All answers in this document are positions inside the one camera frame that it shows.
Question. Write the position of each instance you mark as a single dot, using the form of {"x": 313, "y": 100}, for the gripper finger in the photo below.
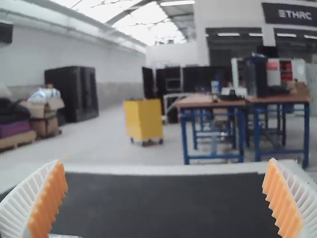
{"x": 297, "y": 203}
{"x": 22, "y": 210}

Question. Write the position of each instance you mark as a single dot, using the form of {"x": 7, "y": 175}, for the stacked cardboard boxes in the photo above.
{"x": 47, "y": 119}

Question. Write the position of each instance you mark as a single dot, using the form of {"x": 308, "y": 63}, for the tall black cabinet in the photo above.
{"x": 74, "y": 94}

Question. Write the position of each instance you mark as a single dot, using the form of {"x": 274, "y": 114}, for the black mat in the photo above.
{"x": 161, "y": 203}

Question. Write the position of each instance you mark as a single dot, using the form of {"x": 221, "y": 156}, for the yellow wheeled cart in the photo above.
{"x": 143, "y": 119}

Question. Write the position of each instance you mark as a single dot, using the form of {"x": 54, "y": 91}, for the blue frame workbench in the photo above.
{"x": 210, "y": 102}
{"x": 280, "y": 99}

